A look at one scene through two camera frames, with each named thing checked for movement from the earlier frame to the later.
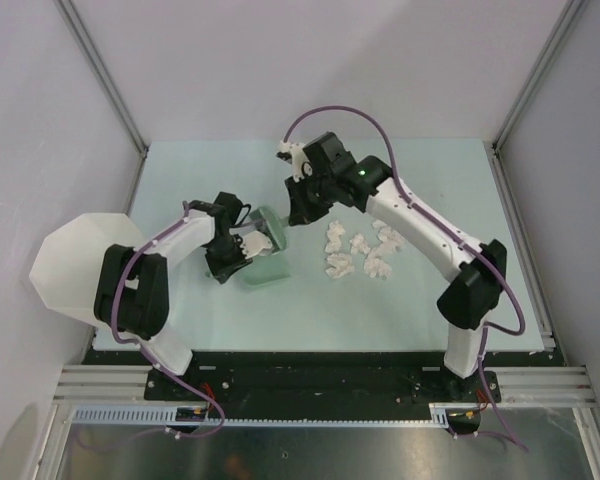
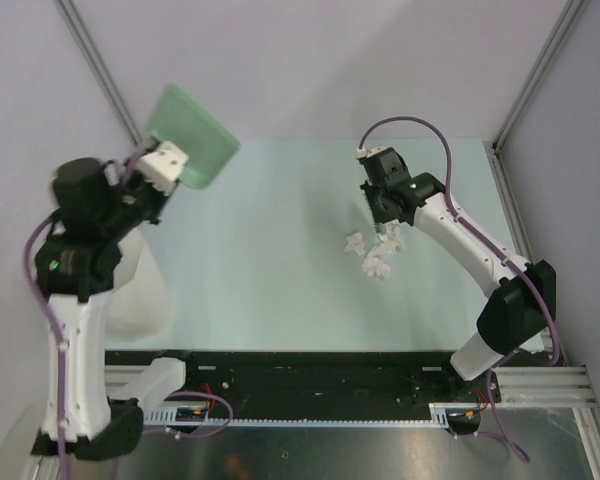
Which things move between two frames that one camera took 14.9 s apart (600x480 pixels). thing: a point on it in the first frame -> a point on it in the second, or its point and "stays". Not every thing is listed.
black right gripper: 301,214 -> 380,215
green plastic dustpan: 265,269 -> 179,119
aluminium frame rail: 541,387 stays
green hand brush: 267,222 -> 380,228
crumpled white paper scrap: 374,267 stays
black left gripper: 222,270 -> 162,199
